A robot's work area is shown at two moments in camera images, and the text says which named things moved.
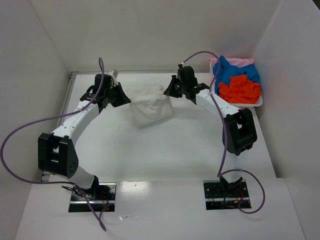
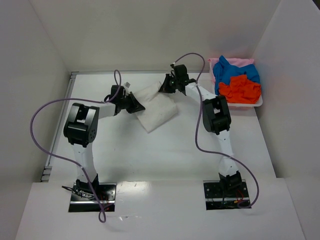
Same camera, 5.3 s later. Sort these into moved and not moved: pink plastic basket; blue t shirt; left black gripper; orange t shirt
Moved: left black gripper
Not moved: orange t shirt; blue t shirt; pink plastic basket
